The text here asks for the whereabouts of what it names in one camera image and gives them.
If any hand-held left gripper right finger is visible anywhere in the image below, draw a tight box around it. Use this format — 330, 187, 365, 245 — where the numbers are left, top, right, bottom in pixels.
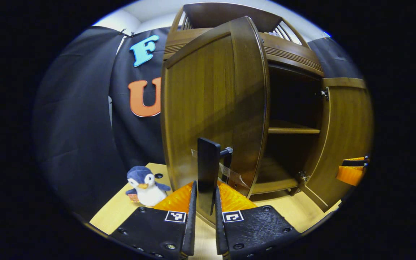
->
214, 181, 301, 260

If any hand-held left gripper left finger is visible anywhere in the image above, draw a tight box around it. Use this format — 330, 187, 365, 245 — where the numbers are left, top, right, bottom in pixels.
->
109, 181, 197, 260

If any wooden cabinet door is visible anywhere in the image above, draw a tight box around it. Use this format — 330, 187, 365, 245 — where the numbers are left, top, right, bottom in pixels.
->
161, 16, 270, 229
301, 77, 374, 212

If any black door handle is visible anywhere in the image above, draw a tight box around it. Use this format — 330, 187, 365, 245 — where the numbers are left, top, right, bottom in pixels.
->
197, 137, 234, 214

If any wooden double-door shoe cabinet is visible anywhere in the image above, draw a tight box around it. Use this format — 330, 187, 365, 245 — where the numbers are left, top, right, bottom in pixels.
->
161, 2, 374, 229

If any wooden cabinet inner shelf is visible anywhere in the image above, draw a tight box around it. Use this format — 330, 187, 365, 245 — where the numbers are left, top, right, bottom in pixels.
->
268, 121, 321, 134

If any plush penguin toy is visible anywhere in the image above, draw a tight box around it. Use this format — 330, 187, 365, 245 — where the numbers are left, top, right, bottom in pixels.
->
125, 165, 172, 207

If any black backdrop cloth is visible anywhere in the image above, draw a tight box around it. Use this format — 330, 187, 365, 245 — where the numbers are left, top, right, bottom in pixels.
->
34, 26, 364, 218

